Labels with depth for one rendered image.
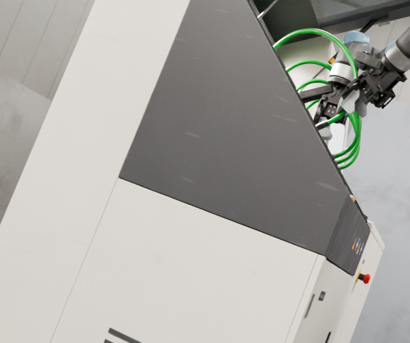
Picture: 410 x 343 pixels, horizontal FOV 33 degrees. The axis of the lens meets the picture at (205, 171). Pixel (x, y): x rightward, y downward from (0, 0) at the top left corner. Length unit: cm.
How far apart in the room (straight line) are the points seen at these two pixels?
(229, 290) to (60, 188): 54
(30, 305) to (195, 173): 56
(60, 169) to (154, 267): 39
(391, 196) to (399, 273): 47
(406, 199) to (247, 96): 252
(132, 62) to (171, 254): 54
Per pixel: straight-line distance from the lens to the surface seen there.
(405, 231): 411
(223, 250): 169
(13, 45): 353
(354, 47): 210
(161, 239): 175
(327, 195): 166
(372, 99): 184
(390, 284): 404
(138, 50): 191
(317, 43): 254
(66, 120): 194
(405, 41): 180
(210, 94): 179
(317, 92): 208
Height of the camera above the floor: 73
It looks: 5 degrees up
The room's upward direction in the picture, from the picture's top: 22 degrees clockwise
